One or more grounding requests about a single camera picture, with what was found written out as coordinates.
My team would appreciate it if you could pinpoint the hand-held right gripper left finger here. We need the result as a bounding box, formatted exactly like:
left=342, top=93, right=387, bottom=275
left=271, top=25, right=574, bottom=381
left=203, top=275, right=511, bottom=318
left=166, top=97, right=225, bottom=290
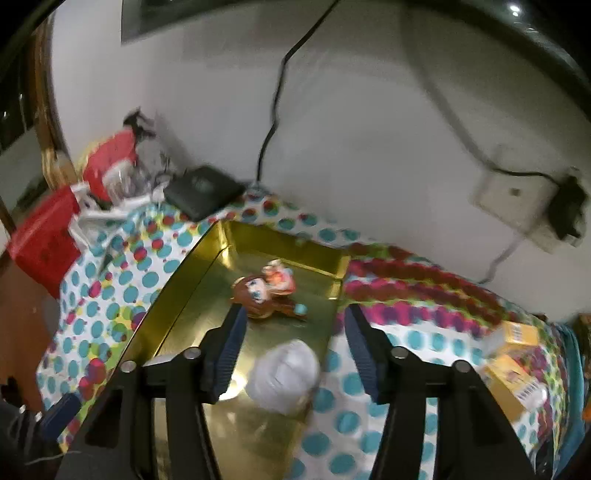
left=55, top=305, right=250, bottom=480

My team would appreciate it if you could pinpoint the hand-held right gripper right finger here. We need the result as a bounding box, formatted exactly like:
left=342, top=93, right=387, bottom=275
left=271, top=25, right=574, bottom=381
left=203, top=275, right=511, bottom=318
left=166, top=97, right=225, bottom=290
left=344, top=304, right=539, bottom=480

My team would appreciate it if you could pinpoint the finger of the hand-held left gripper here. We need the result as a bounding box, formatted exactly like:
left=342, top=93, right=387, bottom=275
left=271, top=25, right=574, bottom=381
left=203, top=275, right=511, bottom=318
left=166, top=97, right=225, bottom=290
left=39, top=392, right=84, bottom=441

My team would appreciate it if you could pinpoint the white paper ball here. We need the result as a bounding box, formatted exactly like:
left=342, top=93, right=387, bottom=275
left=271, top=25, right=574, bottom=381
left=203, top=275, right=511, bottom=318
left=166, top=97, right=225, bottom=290
left=245, top=339, right=321, bottom=415

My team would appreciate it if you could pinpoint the gold rectangular tray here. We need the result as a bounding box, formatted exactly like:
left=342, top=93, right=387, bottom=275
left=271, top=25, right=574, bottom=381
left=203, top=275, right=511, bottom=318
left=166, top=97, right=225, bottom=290
left=117, top=220, right=354, bottom=480

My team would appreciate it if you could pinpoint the large yellow box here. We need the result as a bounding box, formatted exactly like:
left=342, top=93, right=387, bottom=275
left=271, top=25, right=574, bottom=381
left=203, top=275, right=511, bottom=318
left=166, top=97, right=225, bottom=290
left=478, top=354, right=548, bottom=423

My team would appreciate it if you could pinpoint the small yellow box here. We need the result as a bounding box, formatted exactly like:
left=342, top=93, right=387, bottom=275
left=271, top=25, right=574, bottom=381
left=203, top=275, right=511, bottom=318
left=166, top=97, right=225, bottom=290
left=482, top=320, right=541, bottom=358

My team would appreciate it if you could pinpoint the polka dot tablecloth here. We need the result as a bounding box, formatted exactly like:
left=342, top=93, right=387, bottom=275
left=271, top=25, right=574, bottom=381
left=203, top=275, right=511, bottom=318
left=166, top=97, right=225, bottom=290
left=34, top=185, right=583, bottom=480

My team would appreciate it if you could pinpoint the brown toy figurine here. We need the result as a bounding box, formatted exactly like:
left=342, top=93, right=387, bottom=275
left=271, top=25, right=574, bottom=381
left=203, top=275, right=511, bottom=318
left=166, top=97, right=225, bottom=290
left=230, top=259, right=309, bottom=323

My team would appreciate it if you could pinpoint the black router box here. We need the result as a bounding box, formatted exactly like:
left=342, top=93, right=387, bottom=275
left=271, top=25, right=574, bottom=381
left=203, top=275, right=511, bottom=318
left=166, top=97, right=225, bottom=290
left=164, top=165, right=247, bottom=222

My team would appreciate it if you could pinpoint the red gift bag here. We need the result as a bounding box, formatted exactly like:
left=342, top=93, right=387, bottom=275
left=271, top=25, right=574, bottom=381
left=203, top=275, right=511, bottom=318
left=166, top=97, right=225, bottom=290
left=7, top=187, right=81, bottom=298

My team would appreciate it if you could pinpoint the clear plastic jar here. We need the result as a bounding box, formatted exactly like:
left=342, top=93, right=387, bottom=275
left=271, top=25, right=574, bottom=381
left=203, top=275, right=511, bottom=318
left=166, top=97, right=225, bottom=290
left=104, top=159, right=144, bottom=204

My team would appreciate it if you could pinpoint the blue bin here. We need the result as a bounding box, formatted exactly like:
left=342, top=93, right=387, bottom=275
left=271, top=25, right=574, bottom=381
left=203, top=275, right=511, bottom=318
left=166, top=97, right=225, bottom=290
left=551, top=323, right=591, bottom=462

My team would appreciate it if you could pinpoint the red flat packet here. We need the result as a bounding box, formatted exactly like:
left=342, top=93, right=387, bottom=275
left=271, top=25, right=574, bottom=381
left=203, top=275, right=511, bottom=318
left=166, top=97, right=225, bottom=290
left=83, top=130, right=139, bottom=204

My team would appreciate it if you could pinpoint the clear spray bottle black trigger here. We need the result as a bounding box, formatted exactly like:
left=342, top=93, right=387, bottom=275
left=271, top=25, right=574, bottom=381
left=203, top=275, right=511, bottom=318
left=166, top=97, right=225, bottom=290
left=122, top=107, right=174, bottom=195

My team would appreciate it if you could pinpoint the black power adapter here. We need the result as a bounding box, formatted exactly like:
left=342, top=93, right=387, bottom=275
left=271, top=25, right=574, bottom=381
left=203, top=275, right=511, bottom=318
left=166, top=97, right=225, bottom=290
left=549, top=175, right=588, bottom=241

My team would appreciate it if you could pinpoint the grey adapter cable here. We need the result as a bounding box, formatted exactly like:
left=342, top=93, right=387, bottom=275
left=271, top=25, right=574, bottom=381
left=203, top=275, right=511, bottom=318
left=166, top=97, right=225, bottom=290
left=478, top=233, right=527, bottom=284

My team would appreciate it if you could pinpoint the black television cable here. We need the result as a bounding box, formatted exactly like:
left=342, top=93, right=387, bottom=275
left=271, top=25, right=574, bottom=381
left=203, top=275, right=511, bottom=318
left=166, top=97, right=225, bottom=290
left=255, top=0, right=342, bottom=183

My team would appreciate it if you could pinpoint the white wall socket plate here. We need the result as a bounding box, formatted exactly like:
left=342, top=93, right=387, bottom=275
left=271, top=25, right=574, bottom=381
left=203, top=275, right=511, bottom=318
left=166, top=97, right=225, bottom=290
left=470, top=147, right=580, bottom=254

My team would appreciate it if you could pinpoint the thin dark wall cable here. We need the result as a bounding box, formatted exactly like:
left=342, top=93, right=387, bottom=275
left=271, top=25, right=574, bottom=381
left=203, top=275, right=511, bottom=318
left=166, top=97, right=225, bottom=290
left=406, top=28, right=566, bottom=183

